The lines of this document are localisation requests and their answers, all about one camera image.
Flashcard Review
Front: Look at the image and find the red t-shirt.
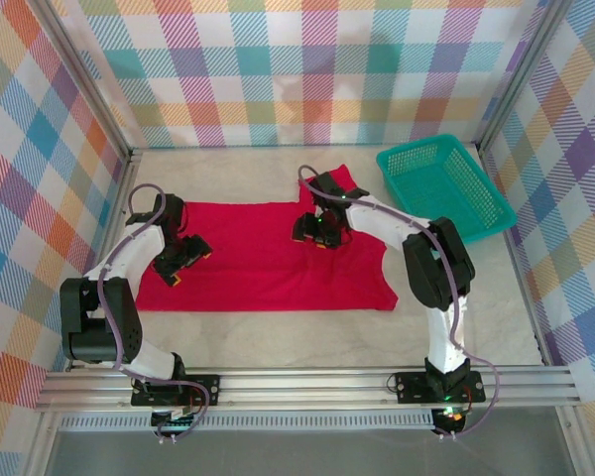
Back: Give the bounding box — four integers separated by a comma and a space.
134, 163, 399, 313

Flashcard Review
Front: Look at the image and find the teal plastic mesh basket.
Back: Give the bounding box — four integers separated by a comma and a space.
375, 133, 517, 254

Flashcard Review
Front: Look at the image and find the aluminium table side rail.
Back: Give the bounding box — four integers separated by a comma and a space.
63, 148, 145, 373
475, 143, 556, 368

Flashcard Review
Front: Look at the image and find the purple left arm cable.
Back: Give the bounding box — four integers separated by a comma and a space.
96, 182, 212, 445

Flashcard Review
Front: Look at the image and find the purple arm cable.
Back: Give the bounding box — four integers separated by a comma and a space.
297, 165, 502, 440
96, 182, 212, 445

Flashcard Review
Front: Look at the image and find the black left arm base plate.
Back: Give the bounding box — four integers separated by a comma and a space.
131, 374, 222, 409

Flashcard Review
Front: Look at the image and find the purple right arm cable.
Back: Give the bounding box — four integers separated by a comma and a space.
297, 165, 502, 440

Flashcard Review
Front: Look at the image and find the long aluminium mounting rail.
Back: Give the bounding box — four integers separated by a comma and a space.
34, 366, 584, 413

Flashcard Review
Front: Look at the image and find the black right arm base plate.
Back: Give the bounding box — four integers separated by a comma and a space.
394, 370, 487, 404

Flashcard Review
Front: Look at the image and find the aluminium frame post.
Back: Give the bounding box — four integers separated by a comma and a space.
475, 0, 571, 150
27, 0, 143, 160

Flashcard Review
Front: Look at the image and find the grey slotted cable duct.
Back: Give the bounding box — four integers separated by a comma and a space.
59, 414, 437, 431

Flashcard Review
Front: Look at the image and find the aluminium frame leg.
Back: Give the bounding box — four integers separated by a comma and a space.
27, 410, 60, 476
557, 407, 594, 476

